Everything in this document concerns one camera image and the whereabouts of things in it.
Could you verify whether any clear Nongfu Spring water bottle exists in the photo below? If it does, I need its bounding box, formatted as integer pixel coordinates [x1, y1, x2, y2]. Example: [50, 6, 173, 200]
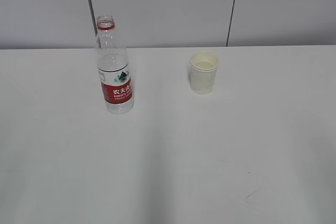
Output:
[95, 15, 134, 114]

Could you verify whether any white paper cup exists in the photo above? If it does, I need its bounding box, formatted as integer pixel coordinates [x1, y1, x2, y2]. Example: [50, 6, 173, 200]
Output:
[189, 51, 219, 95]

